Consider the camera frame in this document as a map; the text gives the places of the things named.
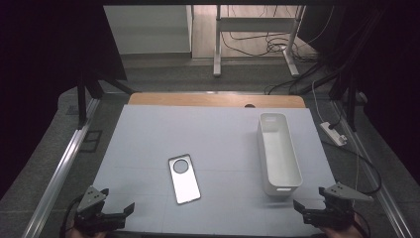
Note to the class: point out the black curtain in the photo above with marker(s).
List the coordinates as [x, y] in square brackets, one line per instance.
[39, 66]
[389, 82]

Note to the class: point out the black metal stand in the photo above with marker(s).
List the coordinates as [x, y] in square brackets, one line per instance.
[351, 105]
[82, 105]

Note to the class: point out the white cabinet panel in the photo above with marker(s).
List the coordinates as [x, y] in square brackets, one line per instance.
[148, 29]

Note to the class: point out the person's right hand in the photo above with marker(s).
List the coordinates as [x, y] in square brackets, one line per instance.
[343, 233]

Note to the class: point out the white power strip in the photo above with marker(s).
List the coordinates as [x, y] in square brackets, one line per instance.
[333, 134]

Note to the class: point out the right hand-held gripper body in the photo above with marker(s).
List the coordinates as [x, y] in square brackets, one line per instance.
[343, 193]

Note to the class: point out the dark floor socket plate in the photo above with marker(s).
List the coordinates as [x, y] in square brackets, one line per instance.
[91, 141]

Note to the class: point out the aluminium rail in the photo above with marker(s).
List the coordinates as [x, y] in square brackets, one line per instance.
[62, 172]

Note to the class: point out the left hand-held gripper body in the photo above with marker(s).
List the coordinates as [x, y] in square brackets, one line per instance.
[90, 200]

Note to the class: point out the translucent grey phone case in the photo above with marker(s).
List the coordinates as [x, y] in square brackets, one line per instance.
[185, 185]

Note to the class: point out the white table mat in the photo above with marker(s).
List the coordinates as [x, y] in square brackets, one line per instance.
[214, 139]

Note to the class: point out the person's left hand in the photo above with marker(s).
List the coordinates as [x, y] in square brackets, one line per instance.
[77, 234]

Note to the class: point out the white metal desk frame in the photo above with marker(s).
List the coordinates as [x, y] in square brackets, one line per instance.
[254, 24]

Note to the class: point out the white plastic storage bin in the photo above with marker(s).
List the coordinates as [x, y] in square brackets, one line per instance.
[280, 158]

